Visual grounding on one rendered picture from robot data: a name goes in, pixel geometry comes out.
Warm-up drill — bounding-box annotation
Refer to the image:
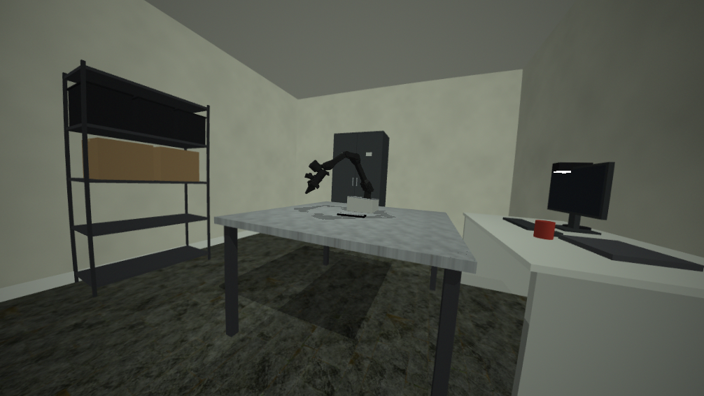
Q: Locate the black keyboard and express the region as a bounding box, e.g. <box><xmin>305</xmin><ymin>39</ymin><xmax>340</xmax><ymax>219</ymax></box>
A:
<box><xmin>337</xmin><ymin>213</ymin><xmax>366</xmax><ymax>218</ymax></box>

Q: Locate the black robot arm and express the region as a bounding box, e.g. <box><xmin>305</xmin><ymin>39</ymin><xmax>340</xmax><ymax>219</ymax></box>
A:
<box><xmin>305</xmin><ymin>151</ymin><xmax>374</xmax><ymax>199</ymax></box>

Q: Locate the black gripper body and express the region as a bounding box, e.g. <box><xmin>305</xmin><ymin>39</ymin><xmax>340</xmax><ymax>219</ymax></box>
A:
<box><xmin>307</xmin><ymin>174</ymin><xmax>322</xmax><ymax>189</ymax></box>

